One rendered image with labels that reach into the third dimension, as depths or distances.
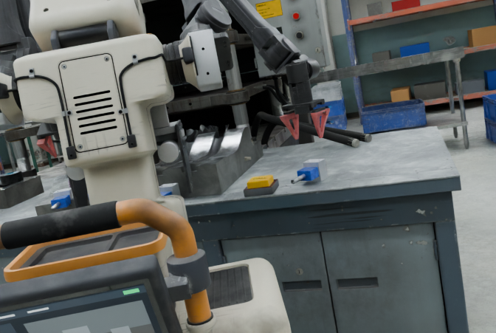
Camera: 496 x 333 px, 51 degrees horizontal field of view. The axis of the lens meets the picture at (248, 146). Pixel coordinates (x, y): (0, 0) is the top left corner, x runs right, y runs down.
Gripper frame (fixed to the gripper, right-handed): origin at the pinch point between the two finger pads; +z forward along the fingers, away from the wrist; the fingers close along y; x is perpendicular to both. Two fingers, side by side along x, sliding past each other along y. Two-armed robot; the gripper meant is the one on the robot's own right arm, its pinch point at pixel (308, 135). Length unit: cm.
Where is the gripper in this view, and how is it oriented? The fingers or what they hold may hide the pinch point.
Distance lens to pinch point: 140.1
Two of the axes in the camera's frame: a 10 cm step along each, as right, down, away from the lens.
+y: -7.6, 0.4, 6.4
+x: -6.2, 2.4, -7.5
